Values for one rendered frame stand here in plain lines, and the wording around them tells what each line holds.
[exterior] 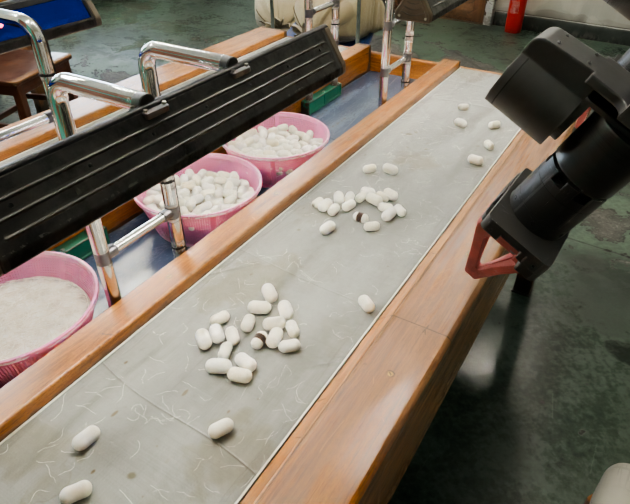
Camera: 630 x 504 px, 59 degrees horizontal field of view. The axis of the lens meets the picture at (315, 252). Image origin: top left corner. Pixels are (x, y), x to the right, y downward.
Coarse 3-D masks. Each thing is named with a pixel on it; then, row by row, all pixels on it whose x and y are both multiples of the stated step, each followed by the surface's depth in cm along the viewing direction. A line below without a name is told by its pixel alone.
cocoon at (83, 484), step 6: (84, 480) 63; (72, 486) 63; (78, 486) 63; (84, 486) 63; (90, 486) 63; (60, 492) 63; (66, 492) 62; (72, 492) 62; (78, 492) 62; (84, 492) 63; (90, 492) 63; (60, 498) 62; (66, 498) 62; (72, 498) 62; (78, 498) 62
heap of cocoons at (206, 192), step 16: (176, 176) 124; (192, 176) 124; (208, 176) 124; (224, 176) 125; (160, 192) 121; (192, 192) 122; (208, 192) 118; (224, 192) 118; (240, 192) 118; (160, 208) 116; (192, 208) 115; (208, 208) 114; (224, 208) 114
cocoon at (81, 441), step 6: (90, 426) 69; (96, 426) 69; (84, 432) 68; (90, 432) 68; (96, 432) 69; (78, 438) 68; (84, 438) 68; (90, 438) 68; (96, 438) 69; (72, 444) 68; (78, 444) 67; (84, 444) 68; (90, 444) 69; (78, 450) 68
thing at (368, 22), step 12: (300, 0) 381; (324, 0) 369; (348, 0) 366; (372, 0) 375; (300, 12) 380; (324, 12) 370; (348, 12) 366; (372, 12) 379; (384, 12) 395; (300, 24) 382; (348, 24) 370; (360, 24) 374; (372, 24) 389; (348, 36) 374; (360, 36) 384
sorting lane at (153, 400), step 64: (448, 128) 145; (512, 128) 145; (320, 192) 119; (448, 192) 119; (256, 256) 100; (320, 256) 100; (384, 256) 100; (192, 320) 87; (256, 320) 87; (320, 320) 87; (128, 384) 77; (192, 384) 77; (256, 384) 77; (320, 384) 77; (0, 448) 69; (64, 448) 69; (128, 448) 69; (192, 448) 69; (256, 448) 69
